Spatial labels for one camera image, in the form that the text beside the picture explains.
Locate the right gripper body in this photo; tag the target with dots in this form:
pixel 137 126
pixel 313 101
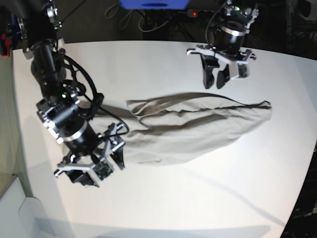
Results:
pixel 87 149

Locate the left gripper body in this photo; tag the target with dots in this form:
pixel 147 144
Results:
pixel 232 61

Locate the beige t-shirt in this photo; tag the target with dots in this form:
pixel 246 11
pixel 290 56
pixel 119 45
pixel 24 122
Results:
pixel 176 129

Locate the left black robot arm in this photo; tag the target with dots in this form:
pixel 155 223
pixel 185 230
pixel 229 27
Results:
pixel 228 27

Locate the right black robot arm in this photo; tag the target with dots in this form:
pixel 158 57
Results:
pixel 70 99

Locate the black power strip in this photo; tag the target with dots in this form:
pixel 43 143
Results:
pixel 196 13

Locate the blue plastic bin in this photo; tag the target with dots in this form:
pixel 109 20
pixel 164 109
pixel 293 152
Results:
pixel 154 4

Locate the red and blue clamp tool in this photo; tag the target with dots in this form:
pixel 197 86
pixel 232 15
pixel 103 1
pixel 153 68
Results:
pixel 9 36

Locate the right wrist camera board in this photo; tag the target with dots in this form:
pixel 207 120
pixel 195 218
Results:
pixel 103 170

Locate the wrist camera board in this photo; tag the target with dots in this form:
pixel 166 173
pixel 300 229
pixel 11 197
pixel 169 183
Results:
pixel 103 170
pixel 243 70

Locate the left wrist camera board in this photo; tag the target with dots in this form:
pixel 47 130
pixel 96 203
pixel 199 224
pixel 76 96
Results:
pixel 243 70

